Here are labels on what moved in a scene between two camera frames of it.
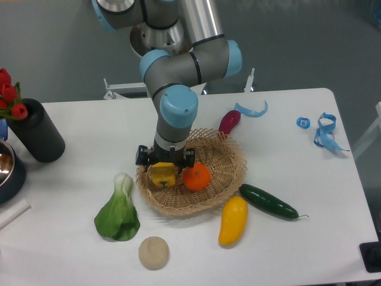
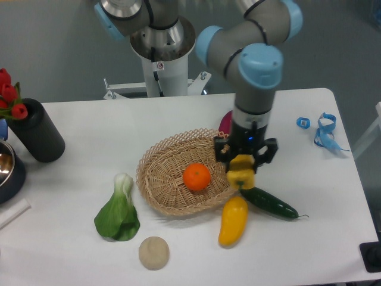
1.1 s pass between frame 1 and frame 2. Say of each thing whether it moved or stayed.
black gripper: moved
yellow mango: stayed
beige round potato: stayed
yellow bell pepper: moved
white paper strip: stayed
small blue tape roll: stayed
